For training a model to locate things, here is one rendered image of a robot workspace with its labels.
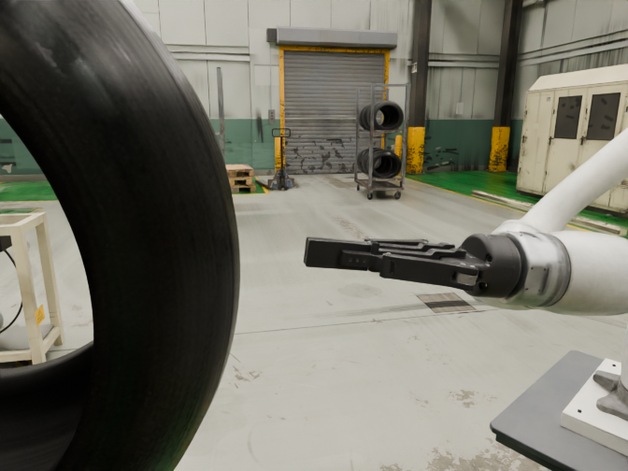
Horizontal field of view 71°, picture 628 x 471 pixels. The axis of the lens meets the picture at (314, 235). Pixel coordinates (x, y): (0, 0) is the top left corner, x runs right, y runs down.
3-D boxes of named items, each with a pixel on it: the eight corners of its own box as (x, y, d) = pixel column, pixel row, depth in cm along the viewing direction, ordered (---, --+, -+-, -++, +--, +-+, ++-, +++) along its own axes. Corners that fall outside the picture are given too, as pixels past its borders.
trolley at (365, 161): (404, 200, 762) (411, 82, 715) (368, 201, 756) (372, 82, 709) (385, 189, 891) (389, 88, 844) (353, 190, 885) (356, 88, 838)
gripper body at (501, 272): (487, 228, 56) (420, 221, 54) (532, 246, 48) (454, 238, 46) (474, 284, 58) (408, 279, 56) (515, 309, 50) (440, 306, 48)
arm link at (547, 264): (579, 243, 49) (533, 238, 48) (558, 320, 51) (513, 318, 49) (525, 225, 58) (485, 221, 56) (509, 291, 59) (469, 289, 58)
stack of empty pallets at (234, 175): (257, 192, 852) (256, 169, 842) (209, 193, 834) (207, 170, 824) (252, 183, 973) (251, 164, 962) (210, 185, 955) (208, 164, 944)
